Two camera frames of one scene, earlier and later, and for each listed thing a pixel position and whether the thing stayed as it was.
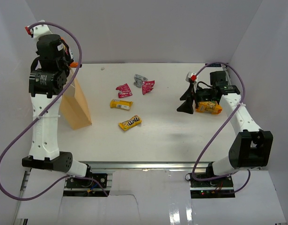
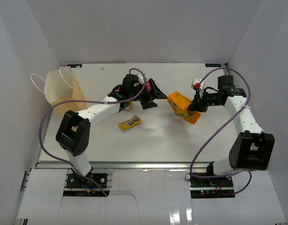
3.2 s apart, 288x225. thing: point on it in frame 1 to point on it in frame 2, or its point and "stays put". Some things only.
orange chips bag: x=209 y=107 to x=180 y=104
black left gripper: x=69 y=60 to x=147 y=103
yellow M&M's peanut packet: x=135 y=120 stays put
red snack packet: x=147 y=86 stays put
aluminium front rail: x=147 y=165 stays put
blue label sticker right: x=214 y=65 stays put
